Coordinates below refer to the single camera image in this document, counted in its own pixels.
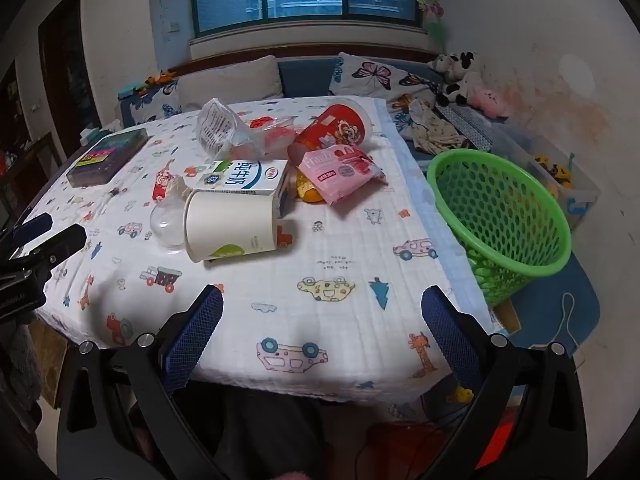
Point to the blue sofa backrest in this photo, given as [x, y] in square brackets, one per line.
[305, 75]

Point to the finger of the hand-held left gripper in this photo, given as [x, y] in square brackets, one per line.
[60, 244]
[31, 226]

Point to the small butterfly print pillow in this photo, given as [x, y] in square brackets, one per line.
[150, 105]

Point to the beige pillow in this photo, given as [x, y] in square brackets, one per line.
[225, 80]

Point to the clear plastic bottle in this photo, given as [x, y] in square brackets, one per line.
[217, 122]

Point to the white and blue milk carton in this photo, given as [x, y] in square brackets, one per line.
[235, 175]

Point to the orange toy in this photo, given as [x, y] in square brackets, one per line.
[160, 79]

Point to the colourful flat box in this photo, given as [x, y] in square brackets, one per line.
[107, 155]

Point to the clear dome lid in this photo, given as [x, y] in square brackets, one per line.
[167, 227]

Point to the blue floor mat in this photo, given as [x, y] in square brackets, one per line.
[545, 310]

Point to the black and white plush cow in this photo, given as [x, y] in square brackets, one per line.
[457, 75]

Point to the pink plush toy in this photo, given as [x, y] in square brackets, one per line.
[487, 102]

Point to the paper flower wall decoration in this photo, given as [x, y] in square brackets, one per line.
[432, 7]

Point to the red plastic jar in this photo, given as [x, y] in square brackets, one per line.
[330, 127]

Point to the yellow toy vehicle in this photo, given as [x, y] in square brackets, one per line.
[555, 170]

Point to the large butterfly print pillow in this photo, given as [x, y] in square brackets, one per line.
[375, 75]

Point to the cardboard piece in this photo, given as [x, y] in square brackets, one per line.
[507, 317]

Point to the red foam fruit net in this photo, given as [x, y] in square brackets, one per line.
[280, 136]

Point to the pink snack packet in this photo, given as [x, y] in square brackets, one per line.
[340, 170]

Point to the white paper cup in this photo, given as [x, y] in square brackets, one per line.
[225, 225]

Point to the orange peel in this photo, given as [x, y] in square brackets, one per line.
[306, 192]

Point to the grey patterned mat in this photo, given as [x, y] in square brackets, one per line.
[475, 125]

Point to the printed beige garment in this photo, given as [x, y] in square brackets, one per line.
[435, 127]

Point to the dark wooden door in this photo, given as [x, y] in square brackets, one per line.
[65, 75]

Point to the green plastic basket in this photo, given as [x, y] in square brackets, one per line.
[500, 210]

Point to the tissue box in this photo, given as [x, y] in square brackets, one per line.
[91, 134]

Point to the clear storage bin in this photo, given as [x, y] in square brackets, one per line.
[580, 195]

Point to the teal toy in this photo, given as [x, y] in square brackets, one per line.
[131, 89]

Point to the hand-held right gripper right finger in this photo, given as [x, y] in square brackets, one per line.
[450, 335]

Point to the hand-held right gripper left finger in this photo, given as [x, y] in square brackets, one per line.
[200, 340]

